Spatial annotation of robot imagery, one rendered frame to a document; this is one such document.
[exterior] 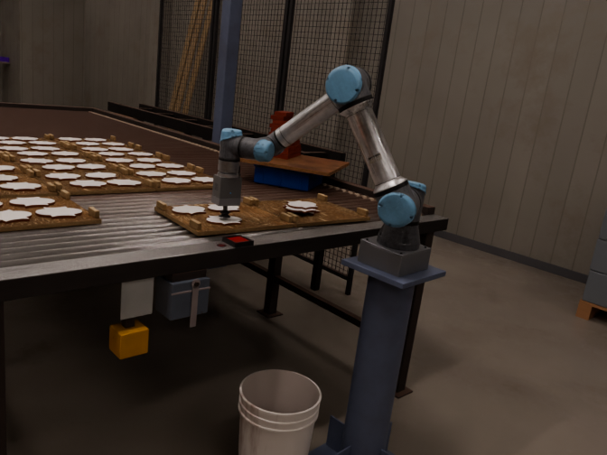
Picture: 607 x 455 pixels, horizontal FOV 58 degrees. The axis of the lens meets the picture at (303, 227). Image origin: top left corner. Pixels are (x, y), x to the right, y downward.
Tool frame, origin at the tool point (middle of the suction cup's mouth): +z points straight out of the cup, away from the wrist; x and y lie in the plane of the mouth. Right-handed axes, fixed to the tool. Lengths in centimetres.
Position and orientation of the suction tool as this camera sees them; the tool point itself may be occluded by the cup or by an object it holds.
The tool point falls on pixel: (224, 216)
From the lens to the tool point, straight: 203.9
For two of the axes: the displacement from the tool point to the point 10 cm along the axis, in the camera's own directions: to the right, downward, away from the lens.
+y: -8.3, 0.5, -5.6
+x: 5.5, 2.8, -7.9
